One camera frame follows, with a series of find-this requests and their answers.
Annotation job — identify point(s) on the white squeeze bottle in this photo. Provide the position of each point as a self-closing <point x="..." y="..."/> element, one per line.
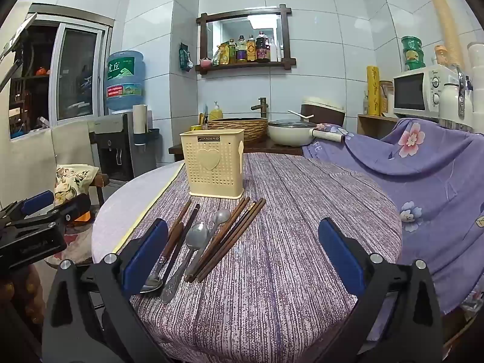
<point x="273" y="52"/>

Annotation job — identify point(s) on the orange lid jar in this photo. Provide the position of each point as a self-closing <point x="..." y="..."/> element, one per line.
<point x="441" y="56"/>

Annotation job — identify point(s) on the dark soy sauce bottle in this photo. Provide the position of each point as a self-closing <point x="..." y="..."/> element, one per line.
<point x="262" y="49"/>

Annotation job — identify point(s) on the pink small bowl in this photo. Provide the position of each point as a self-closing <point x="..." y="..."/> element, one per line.
<point x="205" y="62"/>

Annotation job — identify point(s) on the wooden framed mirror shelf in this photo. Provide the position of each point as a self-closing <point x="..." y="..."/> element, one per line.
<point x="245" y="66"/>

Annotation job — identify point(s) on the white rice paddle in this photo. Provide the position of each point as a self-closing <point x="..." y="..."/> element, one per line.
<point x="300" y="115"/>

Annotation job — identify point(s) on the green hanging packet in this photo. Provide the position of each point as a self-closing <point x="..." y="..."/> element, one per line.
<point x="185" y="58"/>

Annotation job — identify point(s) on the yellow green seasoning packet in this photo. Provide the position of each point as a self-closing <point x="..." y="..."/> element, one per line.
<point x="223" y="55"/>

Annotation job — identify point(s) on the large metal spoon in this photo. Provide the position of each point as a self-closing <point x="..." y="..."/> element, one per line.
<point x="196" y="237"/>

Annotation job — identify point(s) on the green bottle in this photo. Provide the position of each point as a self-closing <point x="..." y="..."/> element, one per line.
<point x="232" y="52"/>

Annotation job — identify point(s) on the grey water dispenser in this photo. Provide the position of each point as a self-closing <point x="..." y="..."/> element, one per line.
<point x="113" y="147"/>

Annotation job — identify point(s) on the small metal spoon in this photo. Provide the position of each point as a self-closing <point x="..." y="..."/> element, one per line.
<point x="221" y="217"/>

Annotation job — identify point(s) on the sliding window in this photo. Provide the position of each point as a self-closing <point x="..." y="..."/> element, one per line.
<point x="75" y="72"/>

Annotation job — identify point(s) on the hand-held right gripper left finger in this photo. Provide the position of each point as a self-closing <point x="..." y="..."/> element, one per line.
<point x="145" y="259"/>

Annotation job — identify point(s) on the small wooden stool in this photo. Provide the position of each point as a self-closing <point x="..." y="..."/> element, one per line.
<point x="100" y="181"/>

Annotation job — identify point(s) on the brown white rice cooker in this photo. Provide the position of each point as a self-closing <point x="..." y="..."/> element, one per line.
<point x="325" y="107"/>

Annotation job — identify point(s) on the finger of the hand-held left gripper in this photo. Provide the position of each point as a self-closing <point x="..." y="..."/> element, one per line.
<point x="36" y="202"/>
<point x="75" y="206"/>

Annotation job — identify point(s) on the glass storage jar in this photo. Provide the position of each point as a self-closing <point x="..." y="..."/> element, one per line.
<point x="386" y="100"/>

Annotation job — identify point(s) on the purple floral sheet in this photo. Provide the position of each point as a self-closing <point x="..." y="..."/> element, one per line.
<point x="423" y="189"/>

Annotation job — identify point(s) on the purple striped tablecloth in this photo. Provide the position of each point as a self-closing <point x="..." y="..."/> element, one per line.
<point x="272" y="257"/>

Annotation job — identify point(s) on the blue water jug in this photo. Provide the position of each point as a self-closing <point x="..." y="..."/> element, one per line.
<point x="125" y="83"/>

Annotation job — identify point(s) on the stack of yellow paper cups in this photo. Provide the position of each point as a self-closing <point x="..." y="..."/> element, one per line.
<point x="446" y="26"/>

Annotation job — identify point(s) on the yellow mug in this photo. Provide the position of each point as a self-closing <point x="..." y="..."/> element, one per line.
<point x="196" y="127"/>

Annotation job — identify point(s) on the white frying pan with lid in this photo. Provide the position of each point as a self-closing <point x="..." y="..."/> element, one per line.
<point x="287" y="134"/>

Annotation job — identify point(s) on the small clear bottle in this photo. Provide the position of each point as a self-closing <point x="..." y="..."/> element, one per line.
<point x="365" y="104"/>

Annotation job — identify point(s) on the light wooden shelf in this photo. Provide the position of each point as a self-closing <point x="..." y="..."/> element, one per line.
<point x="372" y="124"/>

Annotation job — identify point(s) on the patterned floor rug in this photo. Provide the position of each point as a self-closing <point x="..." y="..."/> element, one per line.
<point x="72" y="245"/>

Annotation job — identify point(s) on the brown wooden chopstick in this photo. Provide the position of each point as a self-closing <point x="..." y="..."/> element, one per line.
<point x="227" y="230"/>
<point x="244" y="234"/>
<point x="238" y="234"/>
<point x="232" y="232"/>

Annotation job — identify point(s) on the oil bottle orange label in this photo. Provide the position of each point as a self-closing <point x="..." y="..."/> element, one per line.
<point x="251" y="50"/>

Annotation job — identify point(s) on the tilted panel on stand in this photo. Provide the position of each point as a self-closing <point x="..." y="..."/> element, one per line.
<point x="19" y="34"/>

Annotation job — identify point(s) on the cream plastic utensil holder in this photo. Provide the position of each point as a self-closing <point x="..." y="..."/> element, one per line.
<point x="211" y="166"/>

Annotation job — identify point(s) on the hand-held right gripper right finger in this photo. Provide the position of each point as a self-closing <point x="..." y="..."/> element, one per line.
<point x="340" y="259"/>

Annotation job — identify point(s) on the yellow patterned roll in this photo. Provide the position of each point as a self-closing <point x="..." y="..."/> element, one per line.
<point x="373" y="90"/>

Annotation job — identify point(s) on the bronze faucet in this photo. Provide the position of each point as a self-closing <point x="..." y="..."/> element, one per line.
<point x="262" y="106"/>

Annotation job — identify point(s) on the dark wooden chopstick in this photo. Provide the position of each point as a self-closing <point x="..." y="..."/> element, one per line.
<point x="185" y="208"/>

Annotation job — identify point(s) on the glossy brown wooden object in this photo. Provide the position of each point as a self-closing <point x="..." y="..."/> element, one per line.
<point x="19" y="295"/>

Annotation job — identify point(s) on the ribbed brown wash basin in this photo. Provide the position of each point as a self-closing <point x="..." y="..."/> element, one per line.
<point x="238" y="130"/>

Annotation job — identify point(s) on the oil bottle purple label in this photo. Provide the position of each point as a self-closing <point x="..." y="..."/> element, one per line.
<point x="242" y="51"/>

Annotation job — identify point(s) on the yellow soap dispenser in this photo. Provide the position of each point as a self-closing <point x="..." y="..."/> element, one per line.
<point x="216" y="112"/>

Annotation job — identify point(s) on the white microwave oven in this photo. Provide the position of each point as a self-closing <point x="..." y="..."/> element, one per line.
<point x="416" y="92"/>

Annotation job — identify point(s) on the black chopstick gold band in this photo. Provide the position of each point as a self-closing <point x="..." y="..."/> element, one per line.
<point x="187" y="228"/>

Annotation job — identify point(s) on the yellow brush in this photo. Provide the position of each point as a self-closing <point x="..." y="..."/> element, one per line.
<point x="202" y="119"/>

